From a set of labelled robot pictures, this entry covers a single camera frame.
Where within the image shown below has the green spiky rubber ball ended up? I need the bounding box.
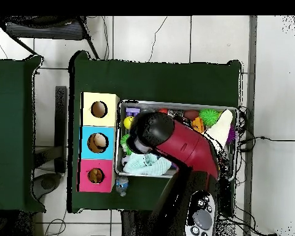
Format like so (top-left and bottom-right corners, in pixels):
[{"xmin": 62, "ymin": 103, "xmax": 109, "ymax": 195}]
[
  {"xmin": 199, "ymin": 108, "xmax": 221, "ymax": 127},
  {"xmin": 120, "ymin": 133, "xmax": 133, "ymax": 155}
]

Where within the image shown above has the mint green waffle cloth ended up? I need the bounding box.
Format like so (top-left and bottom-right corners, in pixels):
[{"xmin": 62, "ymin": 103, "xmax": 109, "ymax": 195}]
[{"xmin": 122, "ymin": 152, "xmax": 172, "ymax": 176}]

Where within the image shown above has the clear plastic bottle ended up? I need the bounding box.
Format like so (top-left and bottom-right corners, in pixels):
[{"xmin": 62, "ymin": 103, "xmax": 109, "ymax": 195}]
[{"xmin": 115, "ymin": 176, "xmax": 129, "ymax": 197}]

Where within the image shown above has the yellow plush duck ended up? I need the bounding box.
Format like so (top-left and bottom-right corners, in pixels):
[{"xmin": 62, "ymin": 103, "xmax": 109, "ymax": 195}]
[{"xmin": 90, "ymin": 168, "xmax": 104, "ymax": 183}]

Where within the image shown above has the cream waffle cloth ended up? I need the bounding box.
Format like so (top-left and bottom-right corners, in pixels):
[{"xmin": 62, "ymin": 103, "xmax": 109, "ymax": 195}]
[{"xmin": 203, "ymin": 109, "xmax": 234, "ymax": 155}]

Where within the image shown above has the clear mesh bin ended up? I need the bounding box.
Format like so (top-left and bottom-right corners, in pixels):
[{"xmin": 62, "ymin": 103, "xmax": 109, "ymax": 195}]
[{"xmin": 114, "ymin": 99, "xmax": 240, "ymax": 181}]

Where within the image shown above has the wooden box with three holes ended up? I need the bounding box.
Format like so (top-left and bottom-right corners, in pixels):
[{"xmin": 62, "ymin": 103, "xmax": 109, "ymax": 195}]
[{"xmin": 76, "ymin": 92, "xmax": 120, "ymax": 194}]

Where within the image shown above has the yellow plastic ball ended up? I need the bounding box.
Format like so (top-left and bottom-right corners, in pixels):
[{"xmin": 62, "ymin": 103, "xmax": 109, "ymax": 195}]
[{"xmin": 123, "ymin": 116, "xmax": 135, "ymax": 130}]

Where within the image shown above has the purple toy building block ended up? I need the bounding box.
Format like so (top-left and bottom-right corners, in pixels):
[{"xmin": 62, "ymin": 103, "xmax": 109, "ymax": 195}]
[{"xmin": 125, "ymin": 107, "xmax": 141, "ymax": 117}]

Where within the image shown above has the brown toy football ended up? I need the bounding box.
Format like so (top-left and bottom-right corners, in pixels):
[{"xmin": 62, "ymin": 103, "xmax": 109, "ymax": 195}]
[{"xmin": 183, "ymin": 109, "xmax": 200, "ymax": 121}]

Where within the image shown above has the dark green table cloth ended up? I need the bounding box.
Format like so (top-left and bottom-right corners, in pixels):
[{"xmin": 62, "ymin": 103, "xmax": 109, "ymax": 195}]
[{"xmin": 67, "ymin": 50, "xmax": 243, "ymax": 214}]

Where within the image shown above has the black upright panel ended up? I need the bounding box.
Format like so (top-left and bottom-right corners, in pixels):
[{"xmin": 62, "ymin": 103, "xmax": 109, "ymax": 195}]
[{"xmin": 54, "ymin": 85, "xmax": 68, "ymax": 174}]

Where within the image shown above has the dark round floor base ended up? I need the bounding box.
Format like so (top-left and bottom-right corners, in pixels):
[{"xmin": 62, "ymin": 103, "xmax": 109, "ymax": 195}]
[{"xmin": 30, "ymin": 171, "xmax": 63, "ymax": 200}]

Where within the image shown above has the green cloth side table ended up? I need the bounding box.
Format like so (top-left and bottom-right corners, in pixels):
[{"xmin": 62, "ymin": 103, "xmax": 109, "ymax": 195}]
[{"xmin": 0, "ymin": 55, "xmax": 46, "ymax": 213}]

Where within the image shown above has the black office chair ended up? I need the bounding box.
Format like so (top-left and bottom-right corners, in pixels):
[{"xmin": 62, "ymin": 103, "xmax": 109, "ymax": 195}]
[{"xmin": 0, "ymin": 15, "xmax": 100, "ymax": 60}]

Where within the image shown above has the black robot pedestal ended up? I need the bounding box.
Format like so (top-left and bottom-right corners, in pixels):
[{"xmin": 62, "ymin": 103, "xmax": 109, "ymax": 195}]
[{"xmin": 120, "ymin": 210, "xmax": 163, "ymax": 236}]

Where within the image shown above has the black cable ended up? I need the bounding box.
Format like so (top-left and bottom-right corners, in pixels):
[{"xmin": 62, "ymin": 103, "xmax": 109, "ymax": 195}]
[{"xmin": 238, "ymin": 135, "xmax": 295, "ymax": 146}]

